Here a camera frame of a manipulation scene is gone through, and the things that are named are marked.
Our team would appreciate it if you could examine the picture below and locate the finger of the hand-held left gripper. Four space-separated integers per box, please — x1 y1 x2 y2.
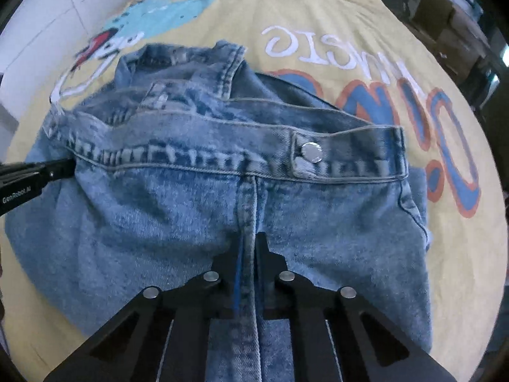
38 157 76 180

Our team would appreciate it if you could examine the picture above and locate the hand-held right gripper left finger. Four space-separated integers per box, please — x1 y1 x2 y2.
44 242 244 382

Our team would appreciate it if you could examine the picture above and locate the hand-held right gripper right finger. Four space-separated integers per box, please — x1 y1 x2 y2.
255 231 459 382

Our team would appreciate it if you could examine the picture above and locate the blue denim jacket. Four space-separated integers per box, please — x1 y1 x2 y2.
4 40 435 382

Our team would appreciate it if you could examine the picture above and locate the white wardrobe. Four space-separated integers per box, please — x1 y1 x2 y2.
0 0 152 136

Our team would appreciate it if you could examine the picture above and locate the yellow printed blanket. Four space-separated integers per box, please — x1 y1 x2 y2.
0 0 502 382

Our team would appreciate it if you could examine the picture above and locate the wooden drawer cabinet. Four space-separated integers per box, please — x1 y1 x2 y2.
414 0 502 109

